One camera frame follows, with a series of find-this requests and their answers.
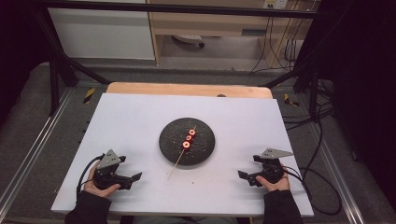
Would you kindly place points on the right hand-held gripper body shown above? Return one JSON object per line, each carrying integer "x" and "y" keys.
{"x": 270, "y": 169}

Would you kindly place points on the person's left hand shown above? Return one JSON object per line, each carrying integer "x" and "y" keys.
{"x": 99, "y": 188}

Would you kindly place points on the white power strip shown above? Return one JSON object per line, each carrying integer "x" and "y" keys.
{"x": 188, "y": 39}

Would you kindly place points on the white wall socket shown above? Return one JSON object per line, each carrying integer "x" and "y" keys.
{"x": 275, "y": 3}

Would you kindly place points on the round black plate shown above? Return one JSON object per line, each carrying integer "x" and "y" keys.
{"x": 199, "y": 152}

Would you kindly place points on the black metal frame bar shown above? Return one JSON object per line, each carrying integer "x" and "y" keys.
{"x": 174, "y": 9}

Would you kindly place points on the aluminium floor rail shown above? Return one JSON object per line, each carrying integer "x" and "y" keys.
{"x": 34, "y": 146}
{"x": 336, "y": 174}

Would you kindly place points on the dark curtain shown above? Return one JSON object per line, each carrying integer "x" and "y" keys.
{"x": 364, "y": 93}

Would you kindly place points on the person's right hand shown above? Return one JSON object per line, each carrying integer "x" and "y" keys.
{"x": 275, "y": 186}

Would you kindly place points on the black metal stand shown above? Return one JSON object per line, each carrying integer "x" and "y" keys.
{"x": 306, "y": 77}
{"x": 57, "y": 65}

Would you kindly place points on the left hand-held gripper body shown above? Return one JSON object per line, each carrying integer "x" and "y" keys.
{"x": 107, "y": 168}

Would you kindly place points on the white board mat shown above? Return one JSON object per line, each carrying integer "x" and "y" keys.
{"x": 124, "y": 140}

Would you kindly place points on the white cabinet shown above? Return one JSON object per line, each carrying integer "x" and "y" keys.
{"x": 102, "y": 34}

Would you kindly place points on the thin wooden skewer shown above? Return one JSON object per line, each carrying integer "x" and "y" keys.
{"x": 176, "y": 165}

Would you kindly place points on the yellow black tape strip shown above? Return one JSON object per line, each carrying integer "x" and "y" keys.
{"x": 89, "y": 95}
{"x": 290, "y": 100}

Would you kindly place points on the light wooden desk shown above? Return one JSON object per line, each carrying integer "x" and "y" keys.
{"x": 211, "y": 21}

